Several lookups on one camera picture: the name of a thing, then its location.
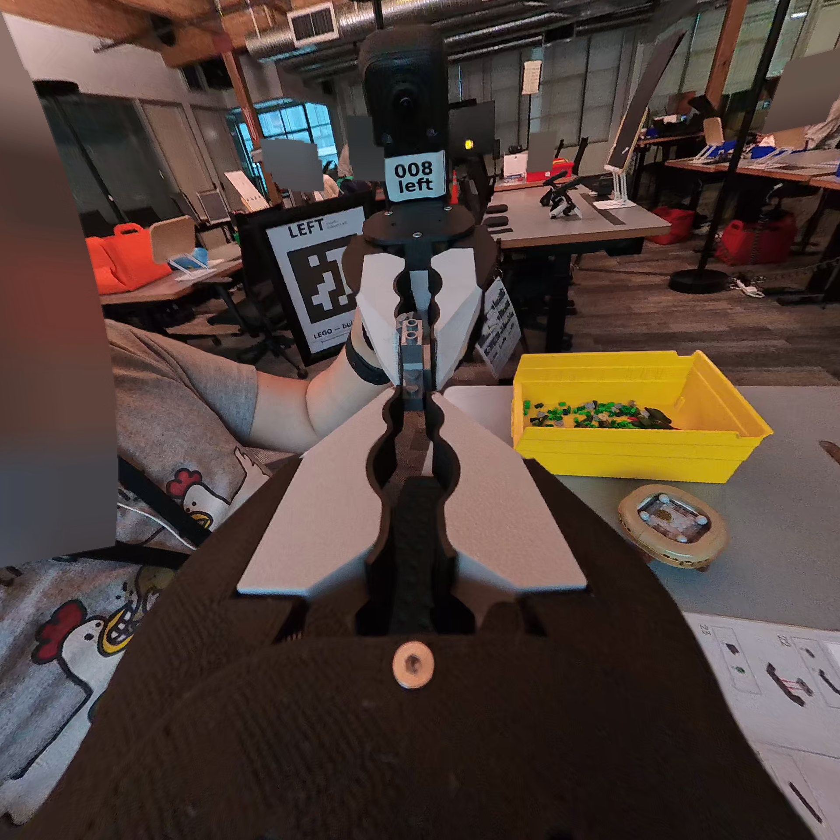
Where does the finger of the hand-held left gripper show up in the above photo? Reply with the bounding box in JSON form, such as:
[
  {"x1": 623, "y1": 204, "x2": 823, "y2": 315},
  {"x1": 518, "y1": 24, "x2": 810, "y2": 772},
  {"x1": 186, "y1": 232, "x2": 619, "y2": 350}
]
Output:
[
  {"x1": 354, "y1": 252, "x2": 413, "y2": 387},
  {"x1": 423, "y1": 248, "x2": 484, "y2": 392}
]

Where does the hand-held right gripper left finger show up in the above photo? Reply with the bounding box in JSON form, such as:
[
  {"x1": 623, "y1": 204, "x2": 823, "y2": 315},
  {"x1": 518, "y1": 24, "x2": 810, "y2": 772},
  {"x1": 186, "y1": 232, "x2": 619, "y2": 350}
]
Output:
[{"x1": 235, "y1": 386, "x2": 404, "y2": 630}]

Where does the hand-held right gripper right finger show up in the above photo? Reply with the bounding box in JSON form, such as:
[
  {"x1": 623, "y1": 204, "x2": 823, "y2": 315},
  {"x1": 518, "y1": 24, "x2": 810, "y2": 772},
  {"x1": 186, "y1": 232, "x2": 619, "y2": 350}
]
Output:
[{"x1": 425, "y1": 388, "x2": 589, "y2": 626}]

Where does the long studded toy brick plate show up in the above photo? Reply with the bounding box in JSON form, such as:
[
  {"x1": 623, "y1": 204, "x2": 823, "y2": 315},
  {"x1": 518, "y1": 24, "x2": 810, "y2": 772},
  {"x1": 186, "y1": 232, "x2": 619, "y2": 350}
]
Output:
[{"x1": 395, "y1": 314, "x2": 433, "y2": 417}]

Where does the person's left forearm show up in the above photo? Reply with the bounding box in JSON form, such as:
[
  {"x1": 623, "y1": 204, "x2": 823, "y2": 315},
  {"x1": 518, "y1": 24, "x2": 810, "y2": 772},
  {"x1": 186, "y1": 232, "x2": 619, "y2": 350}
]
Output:
[{"x1": 252, "y1": 341, "x2": 395, "y2": 455}]

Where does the grey desk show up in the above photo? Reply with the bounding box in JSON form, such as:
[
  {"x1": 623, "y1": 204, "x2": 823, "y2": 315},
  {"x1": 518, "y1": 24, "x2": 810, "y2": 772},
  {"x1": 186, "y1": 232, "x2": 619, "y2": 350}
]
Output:
[{"x1": 445, "y1": 384, "x2": 840, "y2": 840}]

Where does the white printed card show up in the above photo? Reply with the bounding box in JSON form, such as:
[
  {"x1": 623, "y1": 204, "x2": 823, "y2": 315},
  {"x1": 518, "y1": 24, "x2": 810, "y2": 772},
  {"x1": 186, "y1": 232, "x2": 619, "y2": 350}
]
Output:
[{"x1": 474, "y1": 276, "x2": 524, "y2": 380}]

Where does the black framed marker sign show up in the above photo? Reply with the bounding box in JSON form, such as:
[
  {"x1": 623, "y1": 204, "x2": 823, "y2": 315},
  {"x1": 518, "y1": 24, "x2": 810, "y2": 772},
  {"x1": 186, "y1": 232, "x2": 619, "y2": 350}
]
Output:
[{"x1": 235, "y1": 193, "x2": 376, "y2": 368}]

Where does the black monitor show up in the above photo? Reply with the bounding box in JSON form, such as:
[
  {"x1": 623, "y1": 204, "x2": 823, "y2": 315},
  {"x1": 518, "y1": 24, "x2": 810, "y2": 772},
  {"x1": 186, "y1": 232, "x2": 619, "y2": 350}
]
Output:
[{"x1": 448, "y1": 98, "x2": 497, "y2": 158}]

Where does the white air vent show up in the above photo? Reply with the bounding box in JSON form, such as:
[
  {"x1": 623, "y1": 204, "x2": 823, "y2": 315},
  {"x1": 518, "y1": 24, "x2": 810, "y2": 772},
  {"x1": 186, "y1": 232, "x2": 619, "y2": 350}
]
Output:
[{"x1": 287, "y1": 3, "x2": 339, "y2": 47}]

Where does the black office chair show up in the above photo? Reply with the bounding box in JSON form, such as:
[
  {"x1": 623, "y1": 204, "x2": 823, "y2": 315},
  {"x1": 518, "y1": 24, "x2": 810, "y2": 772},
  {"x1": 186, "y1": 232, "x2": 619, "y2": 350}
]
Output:
[{"x1": 217, "y1": 262, "x2": 309, "y2": 382}]

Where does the yellow plastic bin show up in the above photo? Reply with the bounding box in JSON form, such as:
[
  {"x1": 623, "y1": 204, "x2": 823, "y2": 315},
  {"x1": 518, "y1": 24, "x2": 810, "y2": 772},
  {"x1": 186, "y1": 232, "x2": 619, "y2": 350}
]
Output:
[{"x1": 511, "y1": 350, "x2": 775, "y2": 485}]

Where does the grey background table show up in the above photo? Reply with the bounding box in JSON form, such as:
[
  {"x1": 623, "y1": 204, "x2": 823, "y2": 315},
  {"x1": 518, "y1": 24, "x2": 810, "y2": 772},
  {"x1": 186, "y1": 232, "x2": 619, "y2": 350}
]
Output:
[{"x1": 484, "y1": 184, "x2": 673, "y2": 355}]

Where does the pile of small toy bricks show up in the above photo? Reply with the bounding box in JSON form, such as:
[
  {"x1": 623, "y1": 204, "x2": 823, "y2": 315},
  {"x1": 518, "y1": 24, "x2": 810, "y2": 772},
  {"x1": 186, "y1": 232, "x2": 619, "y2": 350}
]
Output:
[{"x1": 525, "y1": 397, "x2": 680, "y2": 431}]

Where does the black and white tool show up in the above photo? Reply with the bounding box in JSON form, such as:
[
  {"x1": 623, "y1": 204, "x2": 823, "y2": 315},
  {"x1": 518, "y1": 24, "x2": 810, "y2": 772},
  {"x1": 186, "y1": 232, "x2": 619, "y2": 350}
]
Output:
[{"x1": 539, "y1": 174, "x2": 585, "y2": 221}]

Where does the tan round brick model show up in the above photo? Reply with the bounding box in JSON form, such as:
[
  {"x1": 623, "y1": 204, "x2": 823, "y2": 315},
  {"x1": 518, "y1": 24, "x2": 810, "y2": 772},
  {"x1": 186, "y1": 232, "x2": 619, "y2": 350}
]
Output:
[{"x1": 617, "y1": 484, "x2": 731, "y2": 573}]

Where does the beige document stand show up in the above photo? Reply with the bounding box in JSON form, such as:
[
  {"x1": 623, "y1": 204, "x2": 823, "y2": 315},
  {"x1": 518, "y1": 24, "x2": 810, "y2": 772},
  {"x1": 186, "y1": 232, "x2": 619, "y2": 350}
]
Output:
[{"x1": 150, "y1": 215, "x2": 217, "y2": 280}]

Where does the red bag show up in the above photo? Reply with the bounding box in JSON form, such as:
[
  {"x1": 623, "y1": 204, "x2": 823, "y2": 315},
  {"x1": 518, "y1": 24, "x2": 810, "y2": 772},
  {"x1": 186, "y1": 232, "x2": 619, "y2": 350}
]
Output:
[
  {"x1": 646, "y1": 205, "x2": 697, "y2": 245},
  {"x1": 715, "y1": 213, "x2": 798, "y2": 266}
]

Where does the tall black panel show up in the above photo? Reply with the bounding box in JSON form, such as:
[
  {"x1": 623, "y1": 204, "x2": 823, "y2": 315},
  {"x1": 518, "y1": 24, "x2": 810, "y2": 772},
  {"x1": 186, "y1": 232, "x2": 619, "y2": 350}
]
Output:
[{"x1": 604, "y1": 29, "x2": 688, "y2": 210}]

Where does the black pole with round base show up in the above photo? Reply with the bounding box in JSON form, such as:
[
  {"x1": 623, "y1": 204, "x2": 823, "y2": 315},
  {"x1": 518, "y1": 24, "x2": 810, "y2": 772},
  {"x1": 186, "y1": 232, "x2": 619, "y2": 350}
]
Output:
[{"x1": 668, "y1": 0, "x2": 798, "y2": 295}]

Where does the orange bag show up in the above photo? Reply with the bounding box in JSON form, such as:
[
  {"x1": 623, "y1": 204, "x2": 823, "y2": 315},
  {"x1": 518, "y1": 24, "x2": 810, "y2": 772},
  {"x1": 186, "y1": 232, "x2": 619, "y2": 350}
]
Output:
[{"x1": 85, "y1": 222, "x2": 175, "y2": 296}]

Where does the wooden background table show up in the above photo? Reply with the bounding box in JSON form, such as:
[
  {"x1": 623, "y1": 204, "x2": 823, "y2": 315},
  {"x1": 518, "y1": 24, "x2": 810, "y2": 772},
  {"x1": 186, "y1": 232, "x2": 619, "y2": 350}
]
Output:
[{"x1": 663, "y1": 147, "x2": 840, "y2": 198}]

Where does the open building instruction booklet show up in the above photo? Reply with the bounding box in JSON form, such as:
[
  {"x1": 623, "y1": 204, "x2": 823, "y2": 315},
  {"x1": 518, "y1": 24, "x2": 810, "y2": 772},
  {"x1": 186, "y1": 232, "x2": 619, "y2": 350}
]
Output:
[{"x1": 682, "y1": 610, "x2": 840, "y2": 829}]

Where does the silver ceiling duct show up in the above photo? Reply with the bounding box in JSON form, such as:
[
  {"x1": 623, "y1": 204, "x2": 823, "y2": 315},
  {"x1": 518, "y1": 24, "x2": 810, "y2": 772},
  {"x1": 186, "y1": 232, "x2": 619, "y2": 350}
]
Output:
[{"x1": 246, "y1": 0, "x2": 546, "y2": 63}]

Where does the white cable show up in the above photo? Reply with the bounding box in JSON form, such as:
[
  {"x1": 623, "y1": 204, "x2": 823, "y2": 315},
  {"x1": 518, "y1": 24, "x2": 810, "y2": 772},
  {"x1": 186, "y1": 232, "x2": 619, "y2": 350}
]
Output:
[{"x1": 118, "y1": 502, "x2": 199, "y2": 552}]

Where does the black shoulder strap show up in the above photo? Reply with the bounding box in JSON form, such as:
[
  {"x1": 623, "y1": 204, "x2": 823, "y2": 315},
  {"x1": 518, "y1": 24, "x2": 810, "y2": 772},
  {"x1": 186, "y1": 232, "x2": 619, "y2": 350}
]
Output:
[{"x1": 56, "y1": 456, "x2": 212, "y2": 572}]

